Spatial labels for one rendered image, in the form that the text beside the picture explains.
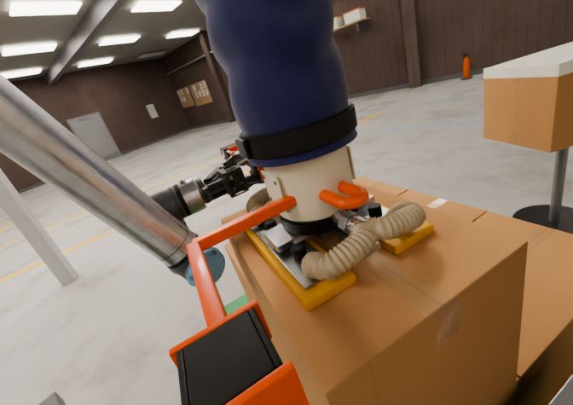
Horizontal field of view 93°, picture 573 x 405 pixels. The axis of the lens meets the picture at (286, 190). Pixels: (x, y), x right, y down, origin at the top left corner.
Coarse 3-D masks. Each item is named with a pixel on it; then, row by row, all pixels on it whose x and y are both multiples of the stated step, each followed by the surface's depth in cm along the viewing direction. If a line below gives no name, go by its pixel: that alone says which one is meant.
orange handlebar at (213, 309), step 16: (320, 192) 49; (352, 192) 46; (272, 208) 48; (288, 208) 50; (352, 208) 43; (224, 224) 47; (240, 224) 46; (256, 224) 48; (192, 240) 45; (208, 240) 44; (192, 256) 40; (192, 272) 37; (208, 272) 35; (208, 288) 32; (208, 304) 30; (208, 320) 27
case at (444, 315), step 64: (384, 192) 71; (256, 256) 60; (384, 256) 49; (448, 256) 45; (512, 256) 42; (320, 320) 41; (384, 320) 38; (448, 320) 39; (512, 320) 48; (320, 384) 33; (384, 384) 36; (448, 384) 44; (512, 384) 57
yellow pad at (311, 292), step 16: (272, 224) 62; (256, 240) 63; (304, 240) 56; (272, 256) 55; (288, 256) 53; (288, 272) 49; (352, 272) 45; (304, 288) 44; (320, 288) 44; (336, 288) 44; (304, 304) 42; (320, 304) 43
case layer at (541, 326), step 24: (408, 192) 146; (456, 216) 117; (480, 216) 113; (504, 216) 109; (528, 240) 94; (552, 240) 91; (528, 264) 86; (552, 264) 83; (528, 288) 79; (552, 288) 77; (528, 312) 73; (552, 312) 71; (528, 336) 67; (552, 336) 66; (528, 360) 63; (552, 360) 68; (528, 384) 64; (552, 384) 74
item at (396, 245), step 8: (368, 208) 57; (376, 208) 56; (384, 208) 59; (368, 216) 58; (376, 216) 56; (424, 224) 51; (432, 224) 51; (416, 232) 50; (424, 232) 50; (392, 240) 50; (400, 240) 49; (408, 240) 49; (416, 240) 50; (392, 248) 49; (400, 248) 48
